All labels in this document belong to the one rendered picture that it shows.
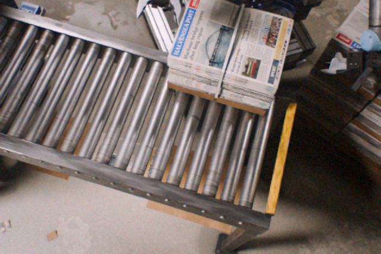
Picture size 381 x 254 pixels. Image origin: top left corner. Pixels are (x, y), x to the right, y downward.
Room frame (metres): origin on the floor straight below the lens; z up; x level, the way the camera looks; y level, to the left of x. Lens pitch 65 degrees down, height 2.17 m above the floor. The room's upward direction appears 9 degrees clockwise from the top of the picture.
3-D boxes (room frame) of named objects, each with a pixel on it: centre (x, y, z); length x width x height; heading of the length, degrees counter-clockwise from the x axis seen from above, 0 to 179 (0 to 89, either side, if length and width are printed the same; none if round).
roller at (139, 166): (0.58, 0.12, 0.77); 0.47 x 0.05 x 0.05; 172
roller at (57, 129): (0.63, 0.45, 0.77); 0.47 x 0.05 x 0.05; 172
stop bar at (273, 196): (0.50, -0.34, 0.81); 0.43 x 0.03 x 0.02; 172
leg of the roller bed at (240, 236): (0.27, -0.29, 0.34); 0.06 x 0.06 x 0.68; 82
